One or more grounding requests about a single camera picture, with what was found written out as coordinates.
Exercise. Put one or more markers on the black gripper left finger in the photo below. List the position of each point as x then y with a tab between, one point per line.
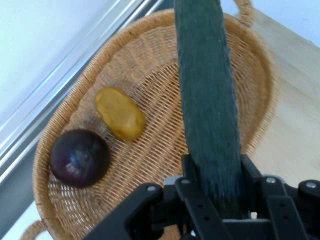
175	212

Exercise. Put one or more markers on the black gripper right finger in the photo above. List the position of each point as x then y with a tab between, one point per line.
272	200

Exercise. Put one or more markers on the dark green cucumber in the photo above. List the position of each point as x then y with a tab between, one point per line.
207	100

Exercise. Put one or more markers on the dark purple onion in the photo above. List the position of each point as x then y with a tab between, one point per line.
79	158

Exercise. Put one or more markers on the yellow potato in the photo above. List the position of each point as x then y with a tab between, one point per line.
120	113

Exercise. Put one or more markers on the woven wicker basket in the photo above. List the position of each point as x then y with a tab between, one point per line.
160	100

